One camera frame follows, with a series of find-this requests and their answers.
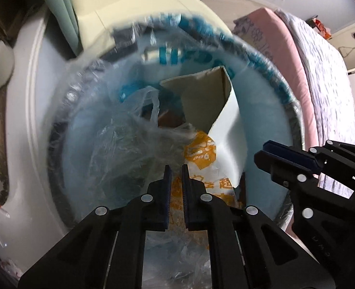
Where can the torn cardboard box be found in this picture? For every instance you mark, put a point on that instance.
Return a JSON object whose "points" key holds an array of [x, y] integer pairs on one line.
{"points": [[222, 102]]}

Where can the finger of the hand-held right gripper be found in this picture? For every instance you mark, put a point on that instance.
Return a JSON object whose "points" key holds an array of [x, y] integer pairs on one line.
{"points": [[343, 159], [288, 156]]}

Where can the red snack packet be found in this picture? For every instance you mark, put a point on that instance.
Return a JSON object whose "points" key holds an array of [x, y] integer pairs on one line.
{"points": [[322, 27]]}

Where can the crumpled clear plastic bag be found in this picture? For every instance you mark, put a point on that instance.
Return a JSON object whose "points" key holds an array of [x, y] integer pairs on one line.
{"points": [[126, 144]]}

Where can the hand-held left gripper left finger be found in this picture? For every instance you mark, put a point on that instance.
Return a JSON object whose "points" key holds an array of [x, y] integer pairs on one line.
{"points": [[166, 200]]}

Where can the cream chair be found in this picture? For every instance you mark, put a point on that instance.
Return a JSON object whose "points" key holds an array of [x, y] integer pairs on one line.
{"points": [[129, 3]]}

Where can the teal curtain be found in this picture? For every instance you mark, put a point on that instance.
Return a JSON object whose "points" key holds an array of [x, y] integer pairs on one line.
{"points": [[60, 9]]}

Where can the light blue trash bin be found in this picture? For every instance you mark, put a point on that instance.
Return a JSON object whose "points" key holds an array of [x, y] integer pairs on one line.
{"points": [[261, 120]]}

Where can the clear blue printed bin liner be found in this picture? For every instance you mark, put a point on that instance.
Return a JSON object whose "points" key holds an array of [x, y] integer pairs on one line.
{"points": [[165, 54]]}

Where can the pink mattress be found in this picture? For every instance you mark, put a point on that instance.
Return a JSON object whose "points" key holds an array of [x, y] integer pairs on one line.
{"points": [[270, 36]]}

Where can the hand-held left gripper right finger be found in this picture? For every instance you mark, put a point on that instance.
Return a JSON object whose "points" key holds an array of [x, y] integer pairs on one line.
{"points": [[187, 200]]}

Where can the orange printed plastic bag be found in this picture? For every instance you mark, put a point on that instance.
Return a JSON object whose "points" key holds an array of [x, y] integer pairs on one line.
{"points": [[201, 156]]}

